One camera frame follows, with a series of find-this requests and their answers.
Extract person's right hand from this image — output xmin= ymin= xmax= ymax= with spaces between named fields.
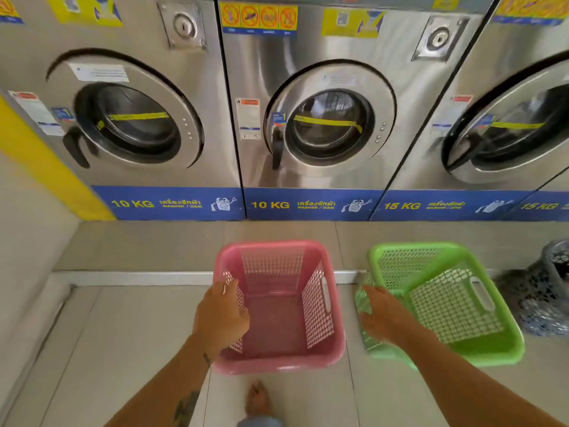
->
xmin=357 ymin=284 xmax=427 ymax=348

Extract person's left hand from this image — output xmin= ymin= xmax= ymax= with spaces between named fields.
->
xmin=191 ymin=279 xmax=251 ymax=356

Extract pink plastic laundry basket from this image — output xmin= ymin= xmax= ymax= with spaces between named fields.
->
xmin=212 ymin=240 xmax=347 ymax=375

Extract green plastic laundry basket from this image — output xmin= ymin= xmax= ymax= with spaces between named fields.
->
xmin=354 ymin=242 xmax=526 ymax=369

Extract large steel washing machine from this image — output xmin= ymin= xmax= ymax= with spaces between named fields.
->
xmin=371 ymin=0 xmax=569 ymax=222
xmin=502 ymin=166 xmax=569 ymax=222

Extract grey patterned laundry basket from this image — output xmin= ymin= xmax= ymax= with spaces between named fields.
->
xmin=496 ymin=240 xmax=569 ymax=337

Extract large round washing machine door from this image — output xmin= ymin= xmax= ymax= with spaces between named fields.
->
xmin=441 ymin=50 xmax=569 ymax=185

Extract person's left forearm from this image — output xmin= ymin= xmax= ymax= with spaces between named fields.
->
xmin=104 ymin=335 xmax=219 ymax=427

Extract person's right forearm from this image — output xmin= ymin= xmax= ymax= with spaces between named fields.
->
xmin=398 ymin=326 xmax=568 ymax=427

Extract person's bare foot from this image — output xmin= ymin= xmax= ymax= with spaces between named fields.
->
xmin=245 ymin=381 xmax=276 ymax=419

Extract person's grey shorts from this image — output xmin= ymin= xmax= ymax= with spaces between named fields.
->
xmin=236 ymin=415 xmax=285 ymax=427

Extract white orange notice sticker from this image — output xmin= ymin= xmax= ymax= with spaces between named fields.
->
xmin=234 ymin=97 xmax=262 ymax=142
xmin=429 ymin=95 xmax=474 ymax=138
xmin=8 ymin=90 xmax=65 ymax=137

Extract steel coin lock panel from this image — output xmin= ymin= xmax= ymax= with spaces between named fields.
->
xmin=411 ymin=14 xmax=471 ymax=63
xmin=156 ymin=0 xmax=209 ymax=52

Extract yellow prohibition sticker strip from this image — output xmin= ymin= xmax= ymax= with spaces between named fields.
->
xmin=0 ymin=0 xmax=24 ymax=25
xmin=219 ymin=2 xmax=299 ymax=37
xmin=492 ymin=0 xmax=569 ymax=26

